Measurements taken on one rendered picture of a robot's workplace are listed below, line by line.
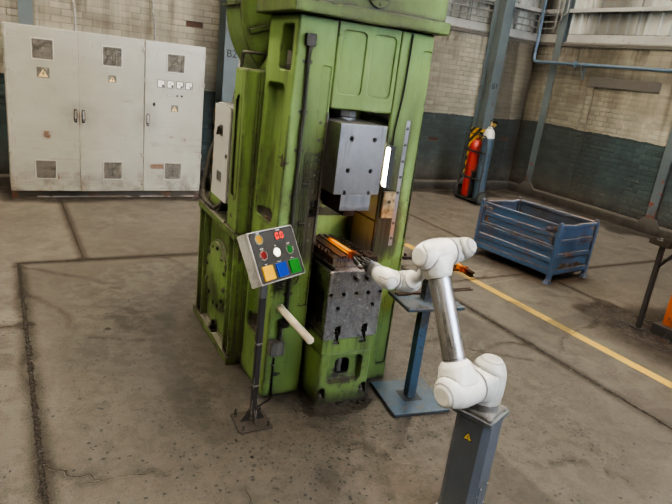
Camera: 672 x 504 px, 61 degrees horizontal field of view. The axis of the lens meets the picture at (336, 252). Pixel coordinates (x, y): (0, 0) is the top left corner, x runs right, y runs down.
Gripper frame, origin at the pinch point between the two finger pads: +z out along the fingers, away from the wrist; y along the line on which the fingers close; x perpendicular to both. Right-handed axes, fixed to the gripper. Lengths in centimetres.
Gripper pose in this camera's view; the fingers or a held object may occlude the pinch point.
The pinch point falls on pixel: (355, 256)
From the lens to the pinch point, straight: 341.5
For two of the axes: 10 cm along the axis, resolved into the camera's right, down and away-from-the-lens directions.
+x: 1.2, -9.4, -3.2
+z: -4.5, -3.4, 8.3
